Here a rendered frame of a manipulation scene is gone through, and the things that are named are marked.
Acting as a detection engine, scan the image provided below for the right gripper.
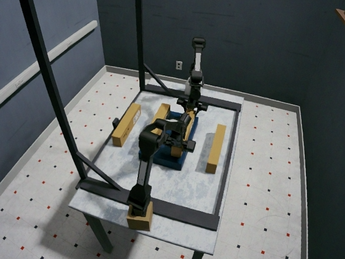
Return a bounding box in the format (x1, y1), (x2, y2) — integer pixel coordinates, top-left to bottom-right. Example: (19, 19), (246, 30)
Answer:
(163, 133), (196, 153)

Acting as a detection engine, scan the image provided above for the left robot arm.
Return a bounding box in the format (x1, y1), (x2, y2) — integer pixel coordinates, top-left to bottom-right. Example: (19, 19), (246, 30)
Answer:
(186, 37), (206, 110)

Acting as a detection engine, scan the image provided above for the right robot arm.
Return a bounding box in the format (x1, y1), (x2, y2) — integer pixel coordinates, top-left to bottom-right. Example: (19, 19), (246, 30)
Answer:
(126, 112), (192, 217)

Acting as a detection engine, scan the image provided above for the brown cardboard carton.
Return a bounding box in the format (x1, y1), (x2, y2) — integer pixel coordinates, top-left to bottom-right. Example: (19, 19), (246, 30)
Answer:
(112, 103), (141, 147)
(171, 109), (196, 158)
(151, 103), (170, 135)
(206, 124), (227, 174)

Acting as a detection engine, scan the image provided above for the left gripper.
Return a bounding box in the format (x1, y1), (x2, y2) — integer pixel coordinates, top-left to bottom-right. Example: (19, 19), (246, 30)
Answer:
(176, 97), (208, 117)

